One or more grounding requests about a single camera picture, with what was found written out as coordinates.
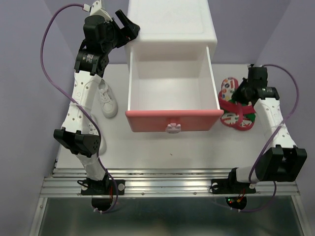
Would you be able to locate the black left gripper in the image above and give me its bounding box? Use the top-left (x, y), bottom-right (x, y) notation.
top-left (101, 11), bottom-right (139, 53)

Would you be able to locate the red patterned sandal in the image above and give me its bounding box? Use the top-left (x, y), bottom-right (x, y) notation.
top-left (220, 106), bottom-right (256, 131)
top-left (218, 77), bottom-right (239, 115)

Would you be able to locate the pink drawer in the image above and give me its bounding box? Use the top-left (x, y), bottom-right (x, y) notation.
top-left (125, 46), bottom-right (223, 133)

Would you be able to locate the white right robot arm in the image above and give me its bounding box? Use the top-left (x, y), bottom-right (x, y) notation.
top-left (226, 65), bottom-right (307, 192)

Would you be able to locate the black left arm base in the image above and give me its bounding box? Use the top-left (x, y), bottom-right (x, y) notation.
top-left (77, 176), bottom-right (125, 196)

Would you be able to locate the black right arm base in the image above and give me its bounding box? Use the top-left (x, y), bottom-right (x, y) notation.
top-left (209, 178), bottom-right (256, 196)

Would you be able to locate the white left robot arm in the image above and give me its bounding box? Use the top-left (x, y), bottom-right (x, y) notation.
top-left (54, 10), bottom-right (140, 194)

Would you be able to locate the white sneaker far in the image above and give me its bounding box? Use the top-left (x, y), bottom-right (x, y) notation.
top-left (97, 79), bottom-right (118, 118)

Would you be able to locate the white sneaker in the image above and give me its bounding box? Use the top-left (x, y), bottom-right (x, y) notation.
top-left (89, 122), bottom-right (107, 155)
top-left (97, 79), bottom-right (118, 118)

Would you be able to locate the white sneaker near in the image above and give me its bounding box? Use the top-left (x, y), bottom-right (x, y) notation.
top-left (89, 122), bottom-right (107, 155)

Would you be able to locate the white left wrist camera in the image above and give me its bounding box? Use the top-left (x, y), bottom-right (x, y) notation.
top-left (83, 0), bottom-right (112, 21)

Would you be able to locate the white shoe cabinet frame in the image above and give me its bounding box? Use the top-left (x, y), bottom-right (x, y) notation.
top-left (124, 0), bottom-right (219, 74)

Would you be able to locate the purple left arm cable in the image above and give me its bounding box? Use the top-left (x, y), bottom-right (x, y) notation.
top-left (39, 3), bottom-right (118, 214)

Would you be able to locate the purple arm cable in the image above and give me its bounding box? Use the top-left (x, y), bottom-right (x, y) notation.
top-left (214, 64), bottom-right (300, 213)
top-left (39, 3), bottom-right (118, 214)

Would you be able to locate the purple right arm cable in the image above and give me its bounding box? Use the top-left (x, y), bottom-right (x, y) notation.
top-left (214, 64), bottom-right (300, 213)

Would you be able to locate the aluminium mounting rail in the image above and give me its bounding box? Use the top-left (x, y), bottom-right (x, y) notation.
top-left (40, 168), bottom-right (301, 197)

